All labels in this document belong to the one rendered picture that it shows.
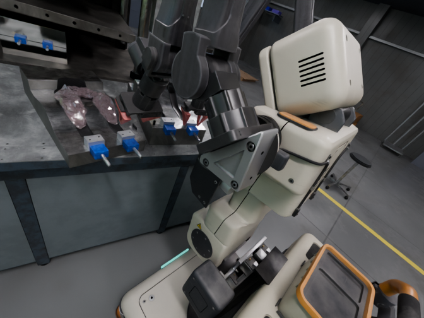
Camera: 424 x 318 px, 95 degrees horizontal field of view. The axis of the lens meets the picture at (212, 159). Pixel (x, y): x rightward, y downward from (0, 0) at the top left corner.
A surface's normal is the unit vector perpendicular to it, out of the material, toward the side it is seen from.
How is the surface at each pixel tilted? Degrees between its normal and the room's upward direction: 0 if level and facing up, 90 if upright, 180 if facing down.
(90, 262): 0
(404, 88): 90
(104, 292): 0
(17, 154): 0
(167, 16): 79
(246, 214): 90
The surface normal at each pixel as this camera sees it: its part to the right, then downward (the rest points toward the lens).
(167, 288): 0.34, -0.75
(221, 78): 0.65, -0.22
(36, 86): 0.73, 0.45
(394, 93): -0.70, 0.21
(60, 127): 0.59, -0.43
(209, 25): -0.58, 0.04
